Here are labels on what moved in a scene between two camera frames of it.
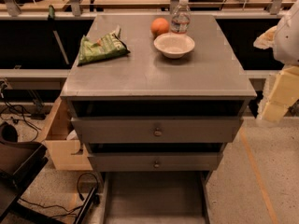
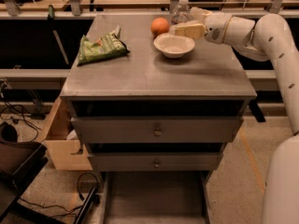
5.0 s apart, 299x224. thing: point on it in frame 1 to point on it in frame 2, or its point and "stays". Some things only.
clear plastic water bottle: x=180 y=17 stays
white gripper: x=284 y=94 to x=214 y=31
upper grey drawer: x=157 y=130 stays
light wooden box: x=64 y=143 stays
